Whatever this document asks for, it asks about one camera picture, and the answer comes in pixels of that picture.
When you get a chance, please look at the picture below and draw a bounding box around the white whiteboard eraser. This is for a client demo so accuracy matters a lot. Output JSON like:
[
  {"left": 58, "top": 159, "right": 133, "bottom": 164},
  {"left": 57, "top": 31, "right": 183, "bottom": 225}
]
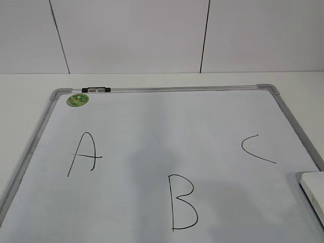
[{"left": 300, "top": 172, "right": 324, "bottom": 225}]

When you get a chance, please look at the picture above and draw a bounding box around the round green magnet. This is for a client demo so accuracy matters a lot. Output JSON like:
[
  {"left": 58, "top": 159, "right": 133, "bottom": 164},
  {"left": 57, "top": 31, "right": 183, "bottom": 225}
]
[{"left": 66, "top": 94, "right": 89, "bottom": 107}]

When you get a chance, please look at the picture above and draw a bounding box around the white board with grey frame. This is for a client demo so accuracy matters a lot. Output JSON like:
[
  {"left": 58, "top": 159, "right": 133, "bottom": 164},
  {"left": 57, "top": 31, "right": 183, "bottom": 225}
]
[{"left": 1, "top": 85, "right": 323, "bottom": 242}]

